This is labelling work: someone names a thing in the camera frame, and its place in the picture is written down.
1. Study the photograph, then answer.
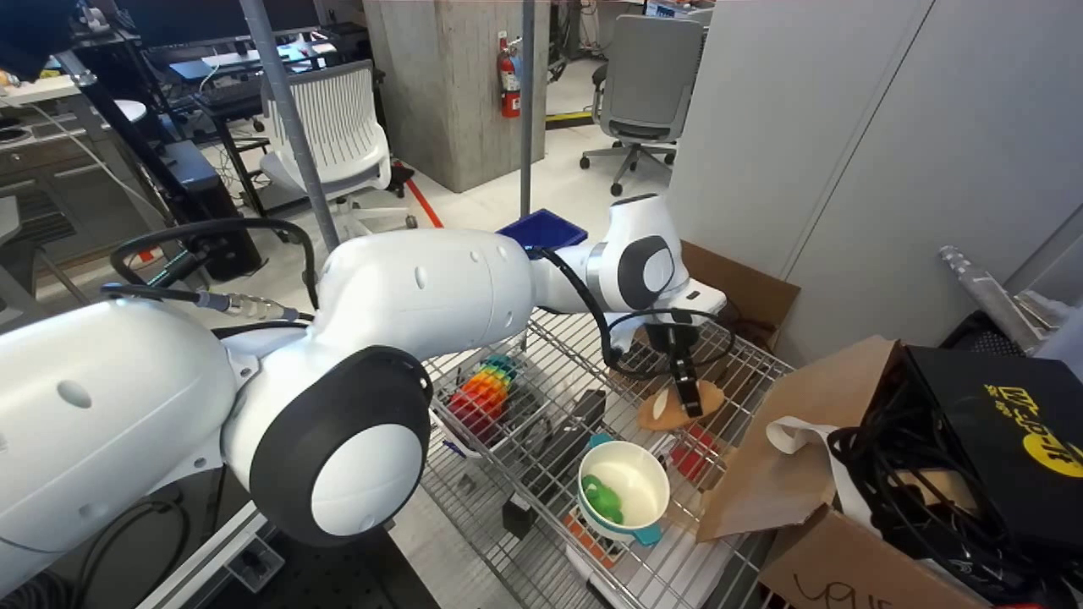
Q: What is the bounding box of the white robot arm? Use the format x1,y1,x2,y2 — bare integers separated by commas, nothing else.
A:
0,194,728,597

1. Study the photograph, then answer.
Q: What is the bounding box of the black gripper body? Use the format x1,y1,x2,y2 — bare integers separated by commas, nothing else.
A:
645,323,697,371

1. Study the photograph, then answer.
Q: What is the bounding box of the red toy under shelf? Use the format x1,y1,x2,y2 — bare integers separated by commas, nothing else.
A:
671,427,719,483

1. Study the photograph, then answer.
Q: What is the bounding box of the metal wire shelf rack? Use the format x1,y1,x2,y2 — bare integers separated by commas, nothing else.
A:
232,0,795,609

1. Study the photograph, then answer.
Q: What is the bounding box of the white bowl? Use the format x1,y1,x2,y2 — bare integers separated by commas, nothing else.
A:
577,441,671,533

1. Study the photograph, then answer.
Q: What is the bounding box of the green toy in bowl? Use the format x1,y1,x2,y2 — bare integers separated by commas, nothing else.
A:
581,477,623,526

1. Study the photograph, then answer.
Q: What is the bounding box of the black box with yellow logo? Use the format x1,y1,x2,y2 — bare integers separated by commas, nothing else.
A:
908,350,1083,556

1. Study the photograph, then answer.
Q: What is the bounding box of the white mesh office chair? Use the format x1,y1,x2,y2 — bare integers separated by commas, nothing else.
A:
260,61,403,213

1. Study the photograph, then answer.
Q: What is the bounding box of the aluminium extrusion rail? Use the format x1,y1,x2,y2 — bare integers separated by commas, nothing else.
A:
135,504,285,609

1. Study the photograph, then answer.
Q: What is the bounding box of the grey office chair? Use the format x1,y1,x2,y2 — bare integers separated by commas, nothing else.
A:
592,14,709,196

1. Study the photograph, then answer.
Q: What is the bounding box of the large cardboard box with cables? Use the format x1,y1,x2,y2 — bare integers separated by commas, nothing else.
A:
697,334,1083,609

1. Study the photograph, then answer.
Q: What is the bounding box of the blue plastic bin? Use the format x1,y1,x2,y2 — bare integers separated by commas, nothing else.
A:
502,211,584,258

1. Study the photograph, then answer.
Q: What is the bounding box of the brown bread roll plushy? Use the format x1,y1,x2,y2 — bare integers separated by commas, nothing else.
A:
636,378,724,432

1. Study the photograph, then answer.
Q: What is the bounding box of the open cardboard box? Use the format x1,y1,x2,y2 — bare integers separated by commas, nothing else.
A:
610,237,802,448

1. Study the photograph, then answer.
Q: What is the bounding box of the red fire extinguisher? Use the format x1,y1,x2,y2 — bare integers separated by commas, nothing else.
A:
496,29,521,120

